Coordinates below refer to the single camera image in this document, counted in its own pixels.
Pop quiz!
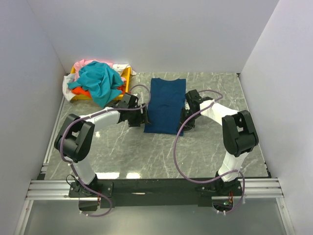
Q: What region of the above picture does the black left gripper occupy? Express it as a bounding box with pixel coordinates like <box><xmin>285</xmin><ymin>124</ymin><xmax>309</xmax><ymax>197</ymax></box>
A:
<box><xmin>128</xmin><ymin>103</ymin><xmax>152</xmax><ymax>127</ymax></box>

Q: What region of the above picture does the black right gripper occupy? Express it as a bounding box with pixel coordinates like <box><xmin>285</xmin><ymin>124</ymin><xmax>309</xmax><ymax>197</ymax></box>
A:
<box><xmin>176</xmin><ymin>107</ymin><xmax>200</xmax><ymax>133</ymax></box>

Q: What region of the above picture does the dark blue t-shirt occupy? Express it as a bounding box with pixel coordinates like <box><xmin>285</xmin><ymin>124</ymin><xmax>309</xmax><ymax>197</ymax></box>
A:
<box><xmin>144</xmin><ymin>78</ymin><xmax>186</xmax><ymax>135</ymax></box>

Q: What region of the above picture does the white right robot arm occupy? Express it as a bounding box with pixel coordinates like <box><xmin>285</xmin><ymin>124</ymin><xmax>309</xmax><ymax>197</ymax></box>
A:
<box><xmin>177</xmin><ymin>90</ymin><xmax>259</xmax><ymax>195</ymax></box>

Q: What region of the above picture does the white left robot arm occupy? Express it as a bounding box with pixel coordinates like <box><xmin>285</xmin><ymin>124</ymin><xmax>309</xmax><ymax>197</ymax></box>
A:
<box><xmin>54</xmin><ymin>93</ymin><xmax>150</xmax><ymax>197</ymax></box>

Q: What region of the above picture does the teal t-shirt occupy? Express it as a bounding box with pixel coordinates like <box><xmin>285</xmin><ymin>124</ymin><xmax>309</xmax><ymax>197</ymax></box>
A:
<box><xmin>67</xmin><ymin>61</ymin><xmax>124</xmax><ymax>107</ymax></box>

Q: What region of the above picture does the yellow plastic bin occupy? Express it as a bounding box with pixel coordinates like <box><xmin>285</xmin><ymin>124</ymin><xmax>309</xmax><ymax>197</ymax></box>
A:
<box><xmin>73</xmin><ymin>68</ymin><xmax>132</xmax><ymax>100</ymax></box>

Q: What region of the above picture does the orange t-shirt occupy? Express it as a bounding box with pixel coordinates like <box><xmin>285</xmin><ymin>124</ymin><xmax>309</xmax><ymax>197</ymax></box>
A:
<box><xmin>71</xmin><ymin>85</ymin><xmax>126</xmax><ymax>98</ymax></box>

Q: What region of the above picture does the white t-shirt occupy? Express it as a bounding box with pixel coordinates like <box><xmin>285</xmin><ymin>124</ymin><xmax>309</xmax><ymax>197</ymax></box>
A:
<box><xmin>63</xmin><ymin>64</ymin><xmax>137</xmax><ymax>101</ymax></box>

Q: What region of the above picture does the pink t-shirt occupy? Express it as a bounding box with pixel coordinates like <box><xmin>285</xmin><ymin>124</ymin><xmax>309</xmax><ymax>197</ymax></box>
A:
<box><xmin>72</xmin><ymin>59</ymin><xmax>113</xmax><ymax>81</ymax></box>

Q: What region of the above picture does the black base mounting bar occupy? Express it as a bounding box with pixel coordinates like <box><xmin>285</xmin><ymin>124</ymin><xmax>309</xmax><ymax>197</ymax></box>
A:
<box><xmin>68</xmin><ymin>179</ymin><xmax>243</xmax><ymax>212</ymax></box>

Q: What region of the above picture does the aluminium frame rail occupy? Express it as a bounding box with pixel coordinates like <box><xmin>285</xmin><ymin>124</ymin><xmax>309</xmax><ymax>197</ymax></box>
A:
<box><xmin>13</xmin><ymin>97</ymin><xmax>296</xmax><ymax>235</ymax></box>

